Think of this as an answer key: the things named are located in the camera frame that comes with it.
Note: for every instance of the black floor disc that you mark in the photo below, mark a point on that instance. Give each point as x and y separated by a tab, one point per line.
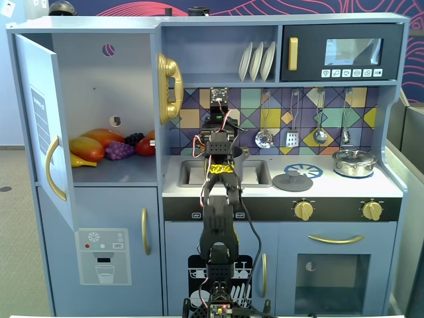
5	189

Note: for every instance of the robot controller board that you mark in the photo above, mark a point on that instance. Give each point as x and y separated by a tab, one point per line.
220	311

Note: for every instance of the metal ladle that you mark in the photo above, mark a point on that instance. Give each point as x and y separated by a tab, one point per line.
320	136

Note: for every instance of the white toy plate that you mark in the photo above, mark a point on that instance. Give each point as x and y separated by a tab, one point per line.
256	63
245	63
267	63

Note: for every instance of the gray toy sink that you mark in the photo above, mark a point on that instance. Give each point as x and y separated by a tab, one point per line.
185	172

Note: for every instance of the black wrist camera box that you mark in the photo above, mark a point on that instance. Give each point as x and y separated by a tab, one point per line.
219	94

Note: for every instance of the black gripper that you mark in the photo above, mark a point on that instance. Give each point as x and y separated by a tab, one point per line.
221	120

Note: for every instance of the black round object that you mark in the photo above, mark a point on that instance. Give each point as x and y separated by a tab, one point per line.
198	11

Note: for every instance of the small black cylinder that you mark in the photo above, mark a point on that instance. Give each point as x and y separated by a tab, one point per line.
169	12

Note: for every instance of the metal skimmer spoon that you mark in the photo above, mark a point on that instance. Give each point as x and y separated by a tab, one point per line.
264	139

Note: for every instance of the fridge door with shopping list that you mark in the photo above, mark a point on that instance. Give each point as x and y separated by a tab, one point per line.
36	66

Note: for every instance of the gold stove knob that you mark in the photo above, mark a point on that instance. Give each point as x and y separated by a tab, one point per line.
371	211
304	211

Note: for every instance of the red toy tomato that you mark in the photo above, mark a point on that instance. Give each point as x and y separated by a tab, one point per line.
144	148

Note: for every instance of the dark helmet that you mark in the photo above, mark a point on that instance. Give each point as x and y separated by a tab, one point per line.
63	7

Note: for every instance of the yellow-red toy mango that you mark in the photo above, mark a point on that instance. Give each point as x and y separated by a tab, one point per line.
86	147

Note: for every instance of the metal slotted spatula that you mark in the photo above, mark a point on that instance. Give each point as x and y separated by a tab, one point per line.
291	139

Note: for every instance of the dishwasher door with black print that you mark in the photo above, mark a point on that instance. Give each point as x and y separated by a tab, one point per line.
179	238

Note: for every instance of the white wall socket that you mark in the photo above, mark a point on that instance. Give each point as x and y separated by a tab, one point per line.
40	3
7	7

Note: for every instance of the steel pot lid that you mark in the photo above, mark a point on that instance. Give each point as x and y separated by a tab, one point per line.
354	155

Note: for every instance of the purple toy grapes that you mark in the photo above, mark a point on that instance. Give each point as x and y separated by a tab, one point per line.
120	149

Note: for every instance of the steel cooking pot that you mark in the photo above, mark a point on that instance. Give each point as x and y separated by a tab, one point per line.
352	169

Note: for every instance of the oven door with window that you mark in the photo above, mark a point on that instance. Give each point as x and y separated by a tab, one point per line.
288	245

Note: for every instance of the gray pot lid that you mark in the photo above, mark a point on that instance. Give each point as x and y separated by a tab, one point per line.
291	183

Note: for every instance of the orange toy fruit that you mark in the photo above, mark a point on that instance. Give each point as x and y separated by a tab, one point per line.
151	134

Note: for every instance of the blue-gray toy kitchen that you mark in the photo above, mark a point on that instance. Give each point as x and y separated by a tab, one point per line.
331	190

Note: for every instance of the black microwave door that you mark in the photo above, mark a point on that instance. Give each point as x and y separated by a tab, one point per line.
308	59

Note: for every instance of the dark toy grapes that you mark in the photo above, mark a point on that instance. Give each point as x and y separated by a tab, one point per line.
134	138

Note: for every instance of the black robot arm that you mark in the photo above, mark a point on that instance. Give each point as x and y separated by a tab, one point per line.
218	228

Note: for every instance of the gold toy telephone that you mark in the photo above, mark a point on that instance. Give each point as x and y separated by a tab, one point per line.
170	69

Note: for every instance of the freezer door with dispenser print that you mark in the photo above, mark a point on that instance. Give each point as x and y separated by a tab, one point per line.
109	212

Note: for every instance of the orange-red toy mango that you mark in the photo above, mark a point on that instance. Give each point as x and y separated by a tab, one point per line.
106	136

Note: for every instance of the yellow toy banana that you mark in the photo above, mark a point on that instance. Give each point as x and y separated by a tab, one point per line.
79	161

